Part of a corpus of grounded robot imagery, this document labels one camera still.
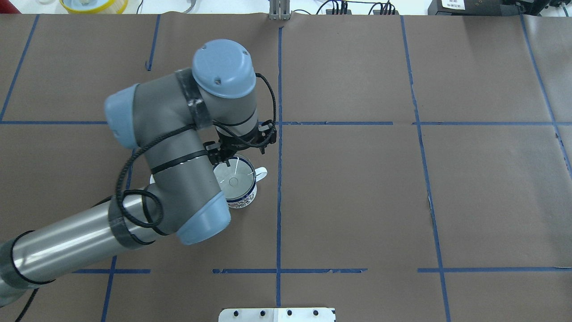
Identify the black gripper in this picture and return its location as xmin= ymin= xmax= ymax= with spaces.
xmin=204 ymin=127 xmax=262 ymax=167

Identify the clear glass funnel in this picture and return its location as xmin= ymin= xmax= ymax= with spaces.
xmin=213 ymin=154 xmax=256 ymax=203

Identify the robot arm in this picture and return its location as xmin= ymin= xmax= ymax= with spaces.
xmin=1 ymin=39 xmax=277 ymax=306

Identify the white enamel cup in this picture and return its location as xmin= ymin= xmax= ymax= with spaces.
xmin=213 ymin=154 xmax=268 ymax=209

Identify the metal reacher grabber tool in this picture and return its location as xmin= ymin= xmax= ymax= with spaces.
xmin=182 ymin=0 xmax=202 ymax=14

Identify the yellow tape roll with plate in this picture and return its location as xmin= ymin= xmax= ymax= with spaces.
xmin=59 ymin=0 xmax=129 ymax=14

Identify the black box device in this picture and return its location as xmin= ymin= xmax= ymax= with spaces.
xmin=427 ymin=0 xmax=521 ymax=17

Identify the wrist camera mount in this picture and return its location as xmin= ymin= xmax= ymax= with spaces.
xmin=256 ymin=120 xmax=277 ymax=155

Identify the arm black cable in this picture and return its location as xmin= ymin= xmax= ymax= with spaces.
xmin=115 ymin=72 xmax=278 ymax=237

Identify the aluminium frame post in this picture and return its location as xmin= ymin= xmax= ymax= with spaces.
xmin=268 ymin=0 xmax=291 ymax=21

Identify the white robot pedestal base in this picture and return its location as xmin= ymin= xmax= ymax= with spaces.
xmin=218 ymin=307 xmax=336 ymax=322

